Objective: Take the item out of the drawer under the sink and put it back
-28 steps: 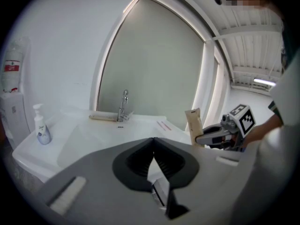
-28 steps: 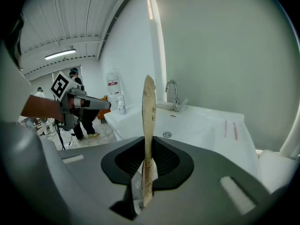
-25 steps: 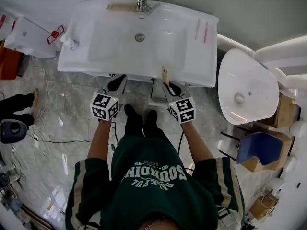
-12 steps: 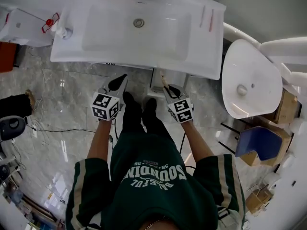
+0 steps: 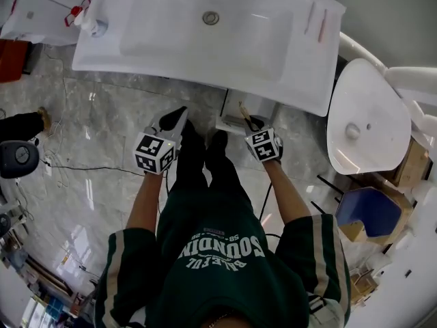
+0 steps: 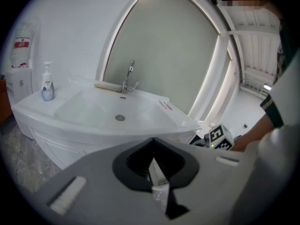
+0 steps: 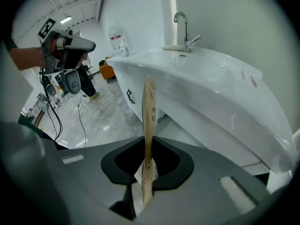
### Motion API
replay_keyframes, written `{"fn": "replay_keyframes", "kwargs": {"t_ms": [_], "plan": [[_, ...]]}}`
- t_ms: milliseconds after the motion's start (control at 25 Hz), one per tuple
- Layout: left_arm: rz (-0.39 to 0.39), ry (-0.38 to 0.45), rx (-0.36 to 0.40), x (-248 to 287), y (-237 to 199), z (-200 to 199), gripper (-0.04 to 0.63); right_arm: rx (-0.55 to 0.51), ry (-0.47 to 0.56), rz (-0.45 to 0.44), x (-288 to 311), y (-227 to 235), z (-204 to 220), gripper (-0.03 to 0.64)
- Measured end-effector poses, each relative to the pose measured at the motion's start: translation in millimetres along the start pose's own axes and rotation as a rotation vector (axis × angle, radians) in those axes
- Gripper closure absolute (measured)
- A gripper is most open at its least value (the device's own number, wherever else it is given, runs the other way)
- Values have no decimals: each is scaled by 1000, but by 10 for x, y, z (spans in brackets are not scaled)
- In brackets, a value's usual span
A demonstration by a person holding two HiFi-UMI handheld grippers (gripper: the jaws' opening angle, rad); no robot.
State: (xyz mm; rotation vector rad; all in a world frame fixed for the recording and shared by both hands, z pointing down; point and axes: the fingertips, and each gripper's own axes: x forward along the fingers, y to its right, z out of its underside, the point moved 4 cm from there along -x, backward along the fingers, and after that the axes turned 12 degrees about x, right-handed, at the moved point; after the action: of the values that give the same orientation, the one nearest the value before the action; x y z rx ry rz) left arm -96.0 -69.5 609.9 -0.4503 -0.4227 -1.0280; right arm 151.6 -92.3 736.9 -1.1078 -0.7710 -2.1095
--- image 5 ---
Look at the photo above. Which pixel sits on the white ceramic fixture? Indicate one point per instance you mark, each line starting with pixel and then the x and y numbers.
pixel 409 80

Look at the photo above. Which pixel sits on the white drawer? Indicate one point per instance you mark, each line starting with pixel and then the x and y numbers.
pixel 235 115

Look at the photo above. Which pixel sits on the wrapped white basin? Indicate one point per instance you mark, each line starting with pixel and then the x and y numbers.
pixel 37 19

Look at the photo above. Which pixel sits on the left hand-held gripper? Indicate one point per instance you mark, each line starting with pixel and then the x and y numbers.
pixel 155 152

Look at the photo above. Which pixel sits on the cardboard box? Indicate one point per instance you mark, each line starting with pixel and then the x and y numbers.
pixel 414 162

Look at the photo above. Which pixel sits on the red brown box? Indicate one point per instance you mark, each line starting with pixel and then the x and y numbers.
pixel 12 60

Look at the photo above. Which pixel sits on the red and white package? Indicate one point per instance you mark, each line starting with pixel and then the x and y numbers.
pixel 73 15

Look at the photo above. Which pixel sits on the large white tub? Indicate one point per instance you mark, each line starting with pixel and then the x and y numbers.
pixel 403 279

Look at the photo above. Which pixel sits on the white rectangular sink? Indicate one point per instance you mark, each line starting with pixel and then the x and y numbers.
pixel 170 46

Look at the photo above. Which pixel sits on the metal sink drain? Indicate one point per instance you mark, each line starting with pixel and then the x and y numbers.
pixel 210 17

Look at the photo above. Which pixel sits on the person's right black trouser leg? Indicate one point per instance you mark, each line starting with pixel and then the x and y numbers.
pixel 222 166

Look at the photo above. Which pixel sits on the black round device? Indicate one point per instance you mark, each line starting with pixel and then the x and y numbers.
pixel 17 159

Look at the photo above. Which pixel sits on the person's right forearm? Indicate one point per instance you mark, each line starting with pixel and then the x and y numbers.
pixel 286 193

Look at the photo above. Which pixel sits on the white power strip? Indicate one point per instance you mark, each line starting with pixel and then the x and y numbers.
pixel 48 166

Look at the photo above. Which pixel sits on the wooden item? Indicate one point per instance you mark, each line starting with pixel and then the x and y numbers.
pixel 242 109

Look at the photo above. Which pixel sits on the person's left black trouser leg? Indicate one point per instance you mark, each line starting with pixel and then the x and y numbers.
pixel 191 162

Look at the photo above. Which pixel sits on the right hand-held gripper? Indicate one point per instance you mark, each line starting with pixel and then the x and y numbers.
pixel 264 145

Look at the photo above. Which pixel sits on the cluttered shelf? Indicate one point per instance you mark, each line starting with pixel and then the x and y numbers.
pixel 37 285

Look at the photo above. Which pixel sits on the white pump bottle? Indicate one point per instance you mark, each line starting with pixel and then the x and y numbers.
pixel 92 24

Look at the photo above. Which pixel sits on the black metal frame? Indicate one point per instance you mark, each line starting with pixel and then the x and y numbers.
pixel 329 186

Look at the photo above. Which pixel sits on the person's black trouser leg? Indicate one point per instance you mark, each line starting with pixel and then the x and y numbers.
pixel 191 162
pixel 222 166

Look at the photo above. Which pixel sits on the person's green printed shirt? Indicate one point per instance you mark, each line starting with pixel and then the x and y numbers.
pixel 222 268

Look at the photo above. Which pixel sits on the person's left forearm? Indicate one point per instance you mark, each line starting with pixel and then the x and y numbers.
pixel 143 203

